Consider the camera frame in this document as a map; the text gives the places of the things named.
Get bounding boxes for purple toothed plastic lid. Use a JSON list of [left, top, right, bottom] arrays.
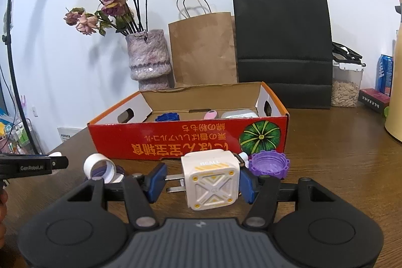
[[249, 150, 290, 180]]

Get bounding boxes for white cube charger plug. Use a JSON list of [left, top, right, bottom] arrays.
[[165, 149, 242, 211]]

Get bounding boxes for clear seed container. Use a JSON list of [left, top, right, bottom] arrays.
[[331, 41, 366, 108]]

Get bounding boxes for white tape roll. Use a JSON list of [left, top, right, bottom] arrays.
[[83, 153, 117, 183]]

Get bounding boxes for white remote control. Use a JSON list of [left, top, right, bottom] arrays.
[[220, 109, 258, 119]]

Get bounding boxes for white spray bottle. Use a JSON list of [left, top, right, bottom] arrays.
[[234, 152, 249, 168]]

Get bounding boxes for black paper bag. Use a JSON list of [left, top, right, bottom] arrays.
[[233, 0, 332, 109]]

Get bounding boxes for blue toothed plastic lid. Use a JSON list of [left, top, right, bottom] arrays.
[[155, 112, 180, 122]]

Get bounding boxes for yellow thermos jug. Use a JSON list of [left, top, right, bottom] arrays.
[[384, 0, 402, 143]]

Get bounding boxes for red cardboard box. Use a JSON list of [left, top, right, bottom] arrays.
[[88, 82, 290, 160]]

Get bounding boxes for dark red small box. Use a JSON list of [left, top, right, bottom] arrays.
[[358, 88, 390, 115]]

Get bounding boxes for brown paper bag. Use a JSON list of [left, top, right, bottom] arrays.
[[168, 0, 238, 87]]

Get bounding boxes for wire storage rack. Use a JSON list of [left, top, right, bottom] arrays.
[[0, 120, 34, 154]]

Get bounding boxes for pink marbled ceramic vase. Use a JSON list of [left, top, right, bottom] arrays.
[[125, 29, 172, 91]]

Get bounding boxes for blue drink can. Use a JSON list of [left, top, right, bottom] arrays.
[[375, 55, 393, 96]]

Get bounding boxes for pink pet grooming brush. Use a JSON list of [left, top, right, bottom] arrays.
[[203, 110, 219, 120]]

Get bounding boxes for black light stand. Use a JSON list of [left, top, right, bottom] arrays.
[[1, 0, 40, 156]]

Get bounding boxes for person left hand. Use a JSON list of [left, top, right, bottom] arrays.
[[0, 189, 8, 248]]

